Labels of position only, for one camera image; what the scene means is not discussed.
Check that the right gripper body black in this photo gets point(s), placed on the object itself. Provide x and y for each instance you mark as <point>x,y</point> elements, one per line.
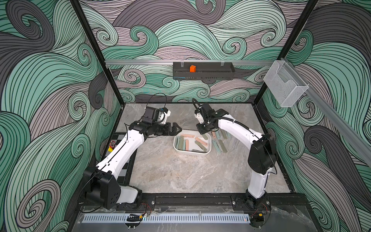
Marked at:
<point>206,127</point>

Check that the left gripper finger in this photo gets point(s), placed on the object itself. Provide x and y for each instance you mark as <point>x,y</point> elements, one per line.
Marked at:
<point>178,126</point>
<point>176,132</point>

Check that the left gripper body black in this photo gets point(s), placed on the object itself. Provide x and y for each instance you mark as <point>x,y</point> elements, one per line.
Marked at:
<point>160,130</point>

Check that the white storage box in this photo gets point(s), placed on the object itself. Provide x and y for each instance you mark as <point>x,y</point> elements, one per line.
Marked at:
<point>191,148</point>

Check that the mint knife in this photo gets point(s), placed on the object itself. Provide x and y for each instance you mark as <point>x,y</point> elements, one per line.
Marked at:
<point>215,144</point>

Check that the olive knife row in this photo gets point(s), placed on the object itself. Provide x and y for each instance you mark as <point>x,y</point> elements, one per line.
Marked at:
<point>222,146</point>

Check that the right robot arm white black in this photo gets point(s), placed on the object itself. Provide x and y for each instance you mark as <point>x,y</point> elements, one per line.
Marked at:
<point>262,152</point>

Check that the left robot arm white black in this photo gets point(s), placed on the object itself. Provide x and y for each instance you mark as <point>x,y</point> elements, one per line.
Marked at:
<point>101,184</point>

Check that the pink folding knife top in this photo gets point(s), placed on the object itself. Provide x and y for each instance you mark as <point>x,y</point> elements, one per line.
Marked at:
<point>187,135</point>

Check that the pink short knife in box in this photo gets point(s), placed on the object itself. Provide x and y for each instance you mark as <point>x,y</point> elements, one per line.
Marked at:
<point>201,141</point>

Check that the dark olive folding knife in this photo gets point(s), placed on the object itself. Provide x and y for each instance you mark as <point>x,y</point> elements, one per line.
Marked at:
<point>201,146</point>

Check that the small colourful toy blocks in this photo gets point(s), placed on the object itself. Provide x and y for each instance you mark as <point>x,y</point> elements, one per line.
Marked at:
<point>112,145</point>

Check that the orange cube on shelf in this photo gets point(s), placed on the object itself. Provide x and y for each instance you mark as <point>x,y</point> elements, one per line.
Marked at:
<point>192,69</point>

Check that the checkerboard mat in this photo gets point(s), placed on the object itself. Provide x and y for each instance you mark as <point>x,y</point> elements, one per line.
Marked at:
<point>126,172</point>

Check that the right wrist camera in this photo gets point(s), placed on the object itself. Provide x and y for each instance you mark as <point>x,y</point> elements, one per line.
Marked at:
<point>205,113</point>

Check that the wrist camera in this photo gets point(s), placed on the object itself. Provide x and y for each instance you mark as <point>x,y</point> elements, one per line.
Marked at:
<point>156,115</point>
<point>205,113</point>

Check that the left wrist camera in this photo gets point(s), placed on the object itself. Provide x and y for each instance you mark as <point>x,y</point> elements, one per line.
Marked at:
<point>156,115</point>

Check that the black wall shelf tray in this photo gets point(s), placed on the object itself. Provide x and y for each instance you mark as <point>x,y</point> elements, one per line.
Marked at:
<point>204,71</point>

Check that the aluminium rail back wall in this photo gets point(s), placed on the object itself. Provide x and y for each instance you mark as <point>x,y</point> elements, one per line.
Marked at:
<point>170,62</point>

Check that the aluminium rail wall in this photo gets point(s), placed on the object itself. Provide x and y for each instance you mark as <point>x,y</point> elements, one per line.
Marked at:
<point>356,142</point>
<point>170,62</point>

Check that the clear plastic wall bin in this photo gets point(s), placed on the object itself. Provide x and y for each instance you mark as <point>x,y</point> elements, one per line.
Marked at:
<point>285,83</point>

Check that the white slotted cable duct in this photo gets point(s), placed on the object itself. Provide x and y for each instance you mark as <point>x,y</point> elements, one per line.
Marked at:
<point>170,218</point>

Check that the aluminium rail right wall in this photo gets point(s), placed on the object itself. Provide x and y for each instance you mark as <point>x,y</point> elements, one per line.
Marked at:
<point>356,142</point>

